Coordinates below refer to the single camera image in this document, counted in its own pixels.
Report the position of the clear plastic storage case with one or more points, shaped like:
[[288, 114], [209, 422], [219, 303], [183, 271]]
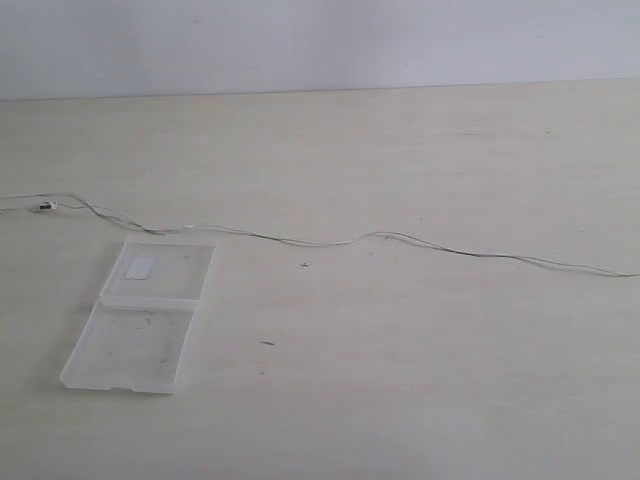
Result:
[[136, 333]]

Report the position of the white wired earphones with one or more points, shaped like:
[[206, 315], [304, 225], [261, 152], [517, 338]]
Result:
[[47, 202]]

